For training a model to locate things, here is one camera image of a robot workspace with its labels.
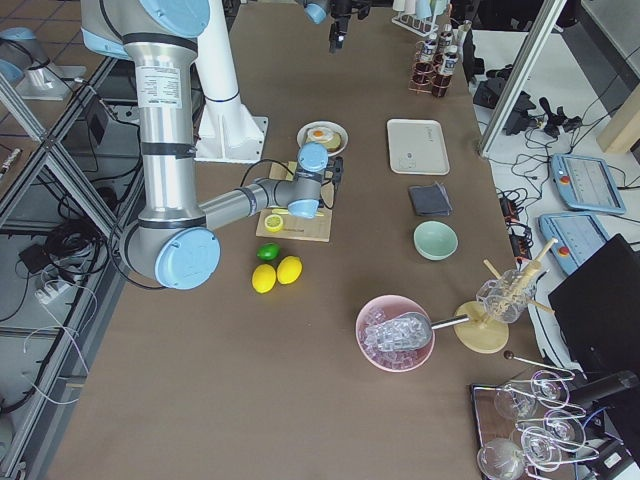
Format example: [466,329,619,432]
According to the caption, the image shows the blue teach pendant upper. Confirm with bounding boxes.
[550,154,627,214]

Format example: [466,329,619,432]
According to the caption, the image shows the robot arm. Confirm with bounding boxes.
[81,1,342,290]
[298,0,372,53]

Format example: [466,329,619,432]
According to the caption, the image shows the yellow lemon upper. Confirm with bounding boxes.
[276,256,303,285]

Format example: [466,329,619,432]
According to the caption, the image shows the green lime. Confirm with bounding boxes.
[256,242,280,262]

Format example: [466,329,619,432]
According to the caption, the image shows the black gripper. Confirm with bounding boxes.
[327,156,344,192]
[329,0,370,53]

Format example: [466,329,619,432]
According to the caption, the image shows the grey folded cloth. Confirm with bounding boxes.
[408,182,453,216]

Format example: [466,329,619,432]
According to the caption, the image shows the mint green bowl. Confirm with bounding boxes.
[413,221,459,261]

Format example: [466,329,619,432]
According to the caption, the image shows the bamboo cutting board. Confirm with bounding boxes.
[255,164,334,242]

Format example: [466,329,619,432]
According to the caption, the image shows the tea bottle right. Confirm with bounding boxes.
[414,33,438,75]

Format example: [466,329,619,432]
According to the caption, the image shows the blue teach pendant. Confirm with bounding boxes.
[550,154,627,214]
[538,212,610,275]

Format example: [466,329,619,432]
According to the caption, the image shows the blue teach pendant lower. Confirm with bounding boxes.
[538,212,610,275]

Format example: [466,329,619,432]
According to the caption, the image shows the black monitor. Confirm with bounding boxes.
[549,234,639,375]

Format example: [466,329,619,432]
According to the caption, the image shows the wine glass rack tray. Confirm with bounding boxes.
[469,368,640,480]

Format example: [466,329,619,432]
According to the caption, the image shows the white dish rack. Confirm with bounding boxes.
[391,0,450,37]

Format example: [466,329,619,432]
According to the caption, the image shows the copper wire bottle rack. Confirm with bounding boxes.
[409,52,444,95]

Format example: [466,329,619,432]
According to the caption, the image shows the white round plate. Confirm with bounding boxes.
[296,120,349,157]

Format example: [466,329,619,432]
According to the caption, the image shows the yellow lemon lower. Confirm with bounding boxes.
[251,264,277,294]

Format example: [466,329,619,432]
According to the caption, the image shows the yellow lemon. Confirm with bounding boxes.
[251,264,277,294]
[276,256,303,285]

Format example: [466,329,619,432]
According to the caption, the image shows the pink ice bowl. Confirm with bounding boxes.
[355,295,435,372]

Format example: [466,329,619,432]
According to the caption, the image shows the fake fried egg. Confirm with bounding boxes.
[306,126,334,143]

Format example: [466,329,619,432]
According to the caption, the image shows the cream rabbit serving tray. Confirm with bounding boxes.
[386,119,450,176]

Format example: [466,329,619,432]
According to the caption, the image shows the glass pitcher on stand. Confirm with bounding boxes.
[476,270,537,324]

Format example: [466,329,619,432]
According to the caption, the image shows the half lemon slice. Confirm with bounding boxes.
[264,214,284,233]

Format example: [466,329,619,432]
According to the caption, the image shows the bread slice on plate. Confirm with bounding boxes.
[305,128,342,155]

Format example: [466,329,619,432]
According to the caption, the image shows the wooden cup tree stand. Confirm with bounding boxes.
[454,238,558,354]

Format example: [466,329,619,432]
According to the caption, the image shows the metal ice scoop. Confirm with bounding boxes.
[362,312,470,352]

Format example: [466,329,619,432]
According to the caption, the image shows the tea bottle front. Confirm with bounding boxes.
[431,45,459,98]

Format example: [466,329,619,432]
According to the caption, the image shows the tea bottle back left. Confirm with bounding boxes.
[437,24,453,53]

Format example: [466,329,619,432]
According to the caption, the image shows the tea bottle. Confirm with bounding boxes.
[431,45,459,98]
[437,24,453,53]
[414,33,438,75]

